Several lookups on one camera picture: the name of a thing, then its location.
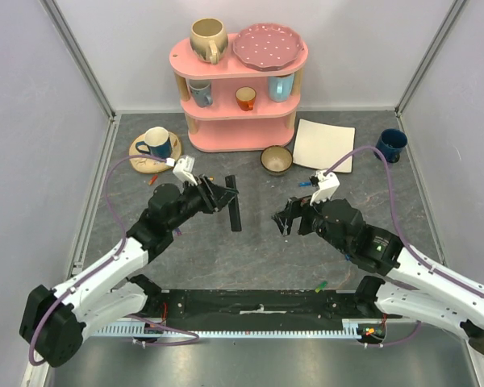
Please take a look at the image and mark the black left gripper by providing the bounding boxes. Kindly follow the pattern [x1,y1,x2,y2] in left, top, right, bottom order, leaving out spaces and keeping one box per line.
[167,174,239,231]

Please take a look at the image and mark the black remote control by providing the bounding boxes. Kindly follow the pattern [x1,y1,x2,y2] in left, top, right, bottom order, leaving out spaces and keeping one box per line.
[225,175,242,232]

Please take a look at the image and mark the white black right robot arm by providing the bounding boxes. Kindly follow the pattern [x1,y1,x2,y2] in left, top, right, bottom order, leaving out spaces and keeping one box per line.
[272,197,484,355]

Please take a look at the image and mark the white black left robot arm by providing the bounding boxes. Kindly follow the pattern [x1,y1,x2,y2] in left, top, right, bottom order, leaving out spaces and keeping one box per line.
[19,175,239,368]

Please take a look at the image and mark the brown ceramic bowl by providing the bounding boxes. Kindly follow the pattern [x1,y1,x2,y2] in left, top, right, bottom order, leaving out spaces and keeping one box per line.
[260,145,293,176]

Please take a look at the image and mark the green yellow battery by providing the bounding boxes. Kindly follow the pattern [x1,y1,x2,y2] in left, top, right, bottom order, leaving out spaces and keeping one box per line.
[315,281,328,293]

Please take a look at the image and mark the red battery near plate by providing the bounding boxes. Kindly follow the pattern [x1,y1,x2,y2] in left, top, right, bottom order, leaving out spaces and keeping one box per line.
[148,175,158,185]

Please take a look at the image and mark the white square plate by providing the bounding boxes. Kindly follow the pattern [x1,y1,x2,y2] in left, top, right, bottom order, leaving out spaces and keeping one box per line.
[293,119,356,170]

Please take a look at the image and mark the pink three-tier shelf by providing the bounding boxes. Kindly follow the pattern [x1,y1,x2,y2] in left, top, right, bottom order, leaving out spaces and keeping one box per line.
[169,39,308,152]

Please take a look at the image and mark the teal mug cream inside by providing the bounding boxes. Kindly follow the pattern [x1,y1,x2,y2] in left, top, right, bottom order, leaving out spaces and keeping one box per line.
[135,127,172,159]

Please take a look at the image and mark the round beige patterned plate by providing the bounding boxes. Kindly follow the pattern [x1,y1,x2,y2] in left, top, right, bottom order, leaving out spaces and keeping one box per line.
[128,132,182,174]

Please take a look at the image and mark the small orange cup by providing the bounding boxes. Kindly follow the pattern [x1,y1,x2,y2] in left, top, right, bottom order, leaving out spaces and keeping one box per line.
[236,86,257,111]

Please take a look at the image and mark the grey blue mug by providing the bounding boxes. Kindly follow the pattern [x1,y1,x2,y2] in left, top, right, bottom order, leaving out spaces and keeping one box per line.
[188,79,213,108]

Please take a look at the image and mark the light blue mug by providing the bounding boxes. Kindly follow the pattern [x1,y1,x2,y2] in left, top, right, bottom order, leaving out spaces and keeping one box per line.
[267,73,294,102]

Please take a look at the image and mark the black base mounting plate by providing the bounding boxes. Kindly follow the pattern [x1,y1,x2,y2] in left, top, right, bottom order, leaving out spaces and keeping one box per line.
[141,289,384,319]

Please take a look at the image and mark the dark blue mug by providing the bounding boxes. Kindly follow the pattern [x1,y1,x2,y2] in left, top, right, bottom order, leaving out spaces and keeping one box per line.
[374,128,408,164]

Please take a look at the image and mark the pink polka dot plate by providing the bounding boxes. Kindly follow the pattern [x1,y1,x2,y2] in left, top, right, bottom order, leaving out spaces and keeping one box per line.
[232,23,305,71]

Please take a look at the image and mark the beige ceramic mug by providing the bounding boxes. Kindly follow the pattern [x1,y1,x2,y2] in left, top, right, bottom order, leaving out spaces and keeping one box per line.
[190,18,229,65]

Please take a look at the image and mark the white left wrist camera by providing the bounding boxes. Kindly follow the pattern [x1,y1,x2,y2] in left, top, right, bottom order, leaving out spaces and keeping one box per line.
[165,156,198,186]

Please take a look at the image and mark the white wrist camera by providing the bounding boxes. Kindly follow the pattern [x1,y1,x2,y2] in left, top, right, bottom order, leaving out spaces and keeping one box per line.
[310,170,340,206]
[165,156,198,186]

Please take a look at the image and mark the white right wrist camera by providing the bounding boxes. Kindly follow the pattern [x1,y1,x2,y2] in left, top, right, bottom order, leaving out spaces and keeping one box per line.
[310,170,340,206]

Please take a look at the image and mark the white slotted cable duct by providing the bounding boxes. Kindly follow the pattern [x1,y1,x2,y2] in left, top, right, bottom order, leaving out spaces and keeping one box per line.
[92,319,361,339]

